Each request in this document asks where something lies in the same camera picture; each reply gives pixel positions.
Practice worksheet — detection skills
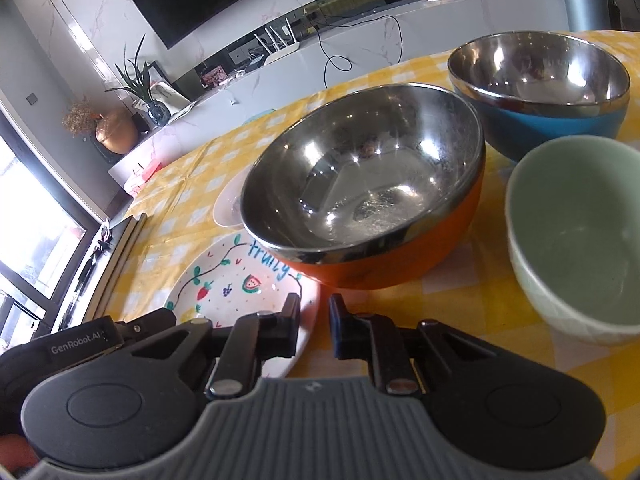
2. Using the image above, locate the white paper card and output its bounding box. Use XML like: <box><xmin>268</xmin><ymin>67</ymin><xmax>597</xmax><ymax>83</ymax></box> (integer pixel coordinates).
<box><xmin>150</xmin><ymin>62</ymin><xmax>198</xmax><ymax>116</ymax></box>

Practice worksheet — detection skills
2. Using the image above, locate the red box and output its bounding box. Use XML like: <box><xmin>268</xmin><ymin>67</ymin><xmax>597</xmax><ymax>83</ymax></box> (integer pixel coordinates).
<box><xmin>125</xmin><ymin>157</ymin><xmax>163</xmax><ymax>196</ymax></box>

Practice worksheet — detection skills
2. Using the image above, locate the dried flower bunch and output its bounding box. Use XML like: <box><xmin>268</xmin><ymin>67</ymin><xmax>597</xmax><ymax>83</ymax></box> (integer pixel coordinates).
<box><xmin>62</xmin><ymin>102</ymin><xmax>103</xmax><ymax>136</ymax></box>

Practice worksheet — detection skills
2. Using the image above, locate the black cable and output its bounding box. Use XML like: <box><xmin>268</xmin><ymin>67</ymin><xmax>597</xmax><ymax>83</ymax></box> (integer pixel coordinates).
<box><xmin>317</xmin><ymin>12</ymin><xmax>404</xmax><ymax>73</ymax></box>

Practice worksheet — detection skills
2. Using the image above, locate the fruit print plate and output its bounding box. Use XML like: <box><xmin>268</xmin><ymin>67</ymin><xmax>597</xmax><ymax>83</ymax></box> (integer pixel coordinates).
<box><xmin>164</xmin><ymin>232</ymin><xmax>321</xmax><ymax>380</ymax></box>

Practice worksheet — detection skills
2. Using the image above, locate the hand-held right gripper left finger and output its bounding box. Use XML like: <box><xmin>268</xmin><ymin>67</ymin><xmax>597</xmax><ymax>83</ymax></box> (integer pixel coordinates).
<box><xmin>122</xmin><ymin>294</ymin><xmax>303</xmax><ymax>400</ymax></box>

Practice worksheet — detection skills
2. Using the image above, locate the orange steel bowl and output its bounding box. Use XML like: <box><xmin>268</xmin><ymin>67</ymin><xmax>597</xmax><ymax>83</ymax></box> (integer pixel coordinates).
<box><xmin>239</xmin><ymin>82</ymin><xmax>487</xmax><ymax>291</ymax></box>

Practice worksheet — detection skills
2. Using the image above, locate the aloe plant in blue vase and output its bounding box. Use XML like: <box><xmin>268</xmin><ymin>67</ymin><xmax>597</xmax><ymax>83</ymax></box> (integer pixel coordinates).
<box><xmin>105</xmin><ymin>35</ymin><xmax>173</xmax><ymax>128</ymax></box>

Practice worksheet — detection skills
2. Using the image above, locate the blue steel bowl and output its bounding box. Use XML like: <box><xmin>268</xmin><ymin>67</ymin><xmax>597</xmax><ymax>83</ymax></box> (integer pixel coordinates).
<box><xmin>446</xmin><ymin>31</ymin><xmax>632</xmax><ymax>163</ymax></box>

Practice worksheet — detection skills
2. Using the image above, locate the grey trash bin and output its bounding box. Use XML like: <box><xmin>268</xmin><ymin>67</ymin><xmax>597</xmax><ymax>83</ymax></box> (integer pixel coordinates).
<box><xmin>557</xmin><ymin>0</ymin><xmax>613</xmax><ymax>33</ymax></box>

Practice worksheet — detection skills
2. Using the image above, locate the yellow checked tablecloth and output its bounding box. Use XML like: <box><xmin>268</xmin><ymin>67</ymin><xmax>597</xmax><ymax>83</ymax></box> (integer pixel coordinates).
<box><xmin>97</xmin><ymin>30</ymin><xmax>640</xmax><ymax>466</ymax></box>

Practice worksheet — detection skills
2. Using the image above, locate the white router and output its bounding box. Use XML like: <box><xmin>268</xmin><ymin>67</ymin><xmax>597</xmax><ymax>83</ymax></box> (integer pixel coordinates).
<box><xmin>252</xmin><ymin>17</ymin><xmax>301</xmax><ymax>63</ymax></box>

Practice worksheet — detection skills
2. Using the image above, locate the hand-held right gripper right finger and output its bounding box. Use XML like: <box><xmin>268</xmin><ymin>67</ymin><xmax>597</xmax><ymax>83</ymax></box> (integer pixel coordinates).
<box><xmin>327</xmin><ymin>294</ymin><xmax>501</xmax><ymax>396</ymax></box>

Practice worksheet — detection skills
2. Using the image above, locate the black wooden framed board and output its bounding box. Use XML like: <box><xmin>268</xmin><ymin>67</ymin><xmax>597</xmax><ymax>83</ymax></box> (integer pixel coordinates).
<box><xmin>97</xmin><ymin>214</ymin><xmax>148</xmax><ymax>321</ymax></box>

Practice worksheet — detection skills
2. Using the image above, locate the white marble tv cabinet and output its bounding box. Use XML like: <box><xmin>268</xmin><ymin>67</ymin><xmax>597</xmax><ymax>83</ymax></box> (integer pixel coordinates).
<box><xmin>107</xmin><ymin>0</ymin><xmax>571</xmax><ymax>196</ymax></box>

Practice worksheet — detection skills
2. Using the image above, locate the person's left hand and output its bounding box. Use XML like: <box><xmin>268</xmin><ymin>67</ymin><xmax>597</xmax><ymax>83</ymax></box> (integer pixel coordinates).
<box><xmin>0</xmin><ymin>432</ymin><xmax>38</xmax><ymax>478</ymax></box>

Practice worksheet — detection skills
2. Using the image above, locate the gold round vase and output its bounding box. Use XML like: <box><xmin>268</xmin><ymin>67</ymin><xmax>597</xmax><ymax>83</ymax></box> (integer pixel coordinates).
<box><xmin>95</xmin><ymin>107</ymin><xmax>138</xmax><ymax>155</ymax></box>

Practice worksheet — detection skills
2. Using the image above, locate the green ceramic bowl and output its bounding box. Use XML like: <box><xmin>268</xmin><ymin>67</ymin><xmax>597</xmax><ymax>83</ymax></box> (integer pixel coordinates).
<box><xmin>504</xmin><ymin>135</ymin><xmax>640</xmax><ymax>346</ymax></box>

